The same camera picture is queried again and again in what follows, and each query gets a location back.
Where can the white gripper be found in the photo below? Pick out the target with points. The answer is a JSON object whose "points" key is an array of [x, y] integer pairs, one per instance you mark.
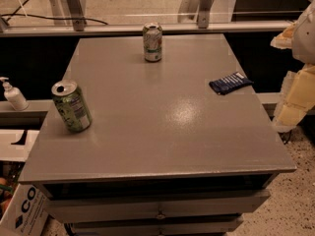
{"points": [[305, 38]]}

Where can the white green soda can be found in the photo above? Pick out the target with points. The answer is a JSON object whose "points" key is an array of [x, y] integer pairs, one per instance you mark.
{"points": [[152, 40]]}

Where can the blue snack packet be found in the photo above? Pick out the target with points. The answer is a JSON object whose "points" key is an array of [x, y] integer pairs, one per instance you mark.
{"points": [[230, 83]]}

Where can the grey top drawer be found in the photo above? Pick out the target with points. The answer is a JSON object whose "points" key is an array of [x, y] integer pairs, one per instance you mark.
{"points": [[158, 207]]}

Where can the grey drawer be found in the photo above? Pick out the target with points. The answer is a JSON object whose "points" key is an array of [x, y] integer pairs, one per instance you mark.
{"points": [[158, 207], [172, 226]]}

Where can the grey lower drawer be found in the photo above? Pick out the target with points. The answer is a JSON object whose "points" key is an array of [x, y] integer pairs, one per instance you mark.
{"points": [[172, 226]]}

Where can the white pump bottle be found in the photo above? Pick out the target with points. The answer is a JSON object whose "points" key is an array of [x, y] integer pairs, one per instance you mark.
{"points": [[14, 95]]}

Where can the white paper sheet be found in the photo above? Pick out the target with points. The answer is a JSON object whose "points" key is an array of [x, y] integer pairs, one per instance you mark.
{"points": [[15, 145]]}

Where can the white cardboard box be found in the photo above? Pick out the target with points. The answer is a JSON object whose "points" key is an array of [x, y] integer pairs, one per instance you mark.
{"points": [[25, 214]]}

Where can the right metal bracket post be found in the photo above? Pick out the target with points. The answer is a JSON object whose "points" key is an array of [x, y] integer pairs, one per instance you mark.
{"points": [[204, 13]]}

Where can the metal bracket post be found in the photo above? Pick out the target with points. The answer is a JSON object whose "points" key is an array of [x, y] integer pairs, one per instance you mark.
{"points": [[204, 13], [77, 12]]}

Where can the left metal bracket post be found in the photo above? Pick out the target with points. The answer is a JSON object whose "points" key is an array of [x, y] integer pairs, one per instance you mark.
{"points": [[77, 12]]}

